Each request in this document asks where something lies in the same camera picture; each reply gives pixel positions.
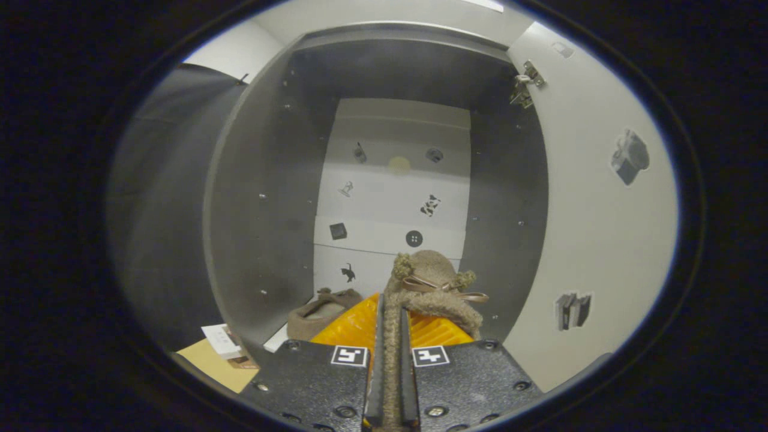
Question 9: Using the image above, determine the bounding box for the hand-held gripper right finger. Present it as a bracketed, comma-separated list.
[399, 309, 544, 432]

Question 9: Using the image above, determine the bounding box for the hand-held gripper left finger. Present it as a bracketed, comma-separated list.
[240, 292, 385, 432]

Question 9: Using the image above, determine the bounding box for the brown fuzzy shoe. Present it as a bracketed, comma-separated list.
[379, 250, 490, 430]
[286, 287, 364, 341]

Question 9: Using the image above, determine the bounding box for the grey shoe cabinet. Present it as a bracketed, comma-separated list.
[202, 21, 550, 361]

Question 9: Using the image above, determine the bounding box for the metal door hinge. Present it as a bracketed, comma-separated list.
[510, 59, 547, 110]

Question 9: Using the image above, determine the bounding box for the black backdrop cloth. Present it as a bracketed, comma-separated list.
[105, 63, 250, 352]

